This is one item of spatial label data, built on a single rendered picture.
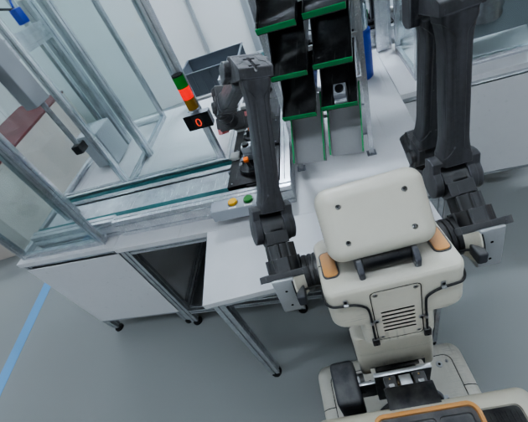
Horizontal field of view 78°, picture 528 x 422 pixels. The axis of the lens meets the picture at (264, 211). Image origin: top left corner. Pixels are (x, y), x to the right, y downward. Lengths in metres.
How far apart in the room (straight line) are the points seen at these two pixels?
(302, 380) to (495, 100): 1.81
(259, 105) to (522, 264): 1.86
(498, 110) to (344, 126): 1.07
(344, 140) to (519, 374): 1.32
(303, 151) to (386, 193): 0.79
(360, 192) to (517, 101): 1.70
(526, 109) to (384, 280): 1.76
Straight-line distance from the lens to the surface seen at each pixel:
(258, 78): 0.73
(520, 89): 2.22
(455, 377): 1.63
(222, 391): 2.08
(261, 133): 0.73
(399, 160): 1.51
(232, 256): 1.32
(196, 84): 3.43
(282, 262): 0.76
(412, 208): 0.65
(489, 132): 2.31
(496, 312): 2.10
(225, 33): 4.94
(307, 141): 1.39
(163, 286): 1.96
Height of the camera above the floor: 1.82
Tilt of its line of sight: 42 degrees down
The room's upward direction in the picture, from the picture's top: 24 degrees counter-clockwise
